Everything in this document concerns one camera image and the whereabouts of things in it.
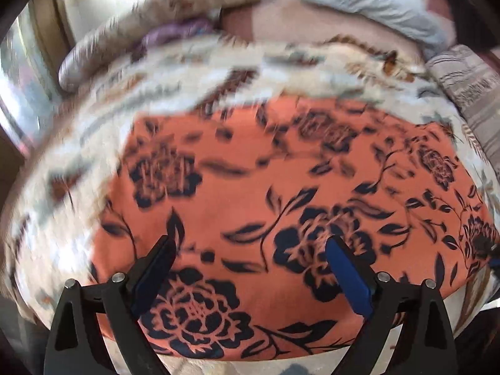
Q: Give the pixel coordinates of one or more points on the stained glass window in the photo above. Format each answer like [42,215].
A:
[28,93]

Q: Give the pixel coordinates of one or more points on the orange black floral garment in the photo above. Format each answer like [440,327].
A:
[250,195]

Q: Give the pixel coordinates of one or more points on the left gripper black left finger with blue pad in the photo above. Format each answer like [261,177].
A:
[75,344]

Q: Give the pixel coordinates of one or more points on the striped floral bolster pillow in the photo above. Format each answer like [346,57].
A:
[120,33]

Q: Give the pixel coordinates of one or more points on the pink brown bed sheet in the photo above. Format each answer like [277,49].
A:
[299,21]

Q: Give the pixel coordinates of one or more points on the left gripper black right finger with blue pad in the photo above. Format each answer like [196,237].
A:
[425,344]

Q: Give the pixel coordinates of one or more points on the striped folded quilt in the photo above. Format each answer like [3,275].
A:
[473,86]

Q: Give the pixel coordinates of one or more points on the black cloth on headboard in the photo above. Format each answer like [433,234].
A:
[464,24]

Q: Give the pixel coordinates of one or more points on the purple cloth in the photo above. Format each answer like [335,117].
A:
[173,31]

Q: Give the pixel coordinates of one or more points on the cream leaf pattern blanket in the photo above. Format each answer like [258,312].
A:
[54,211]

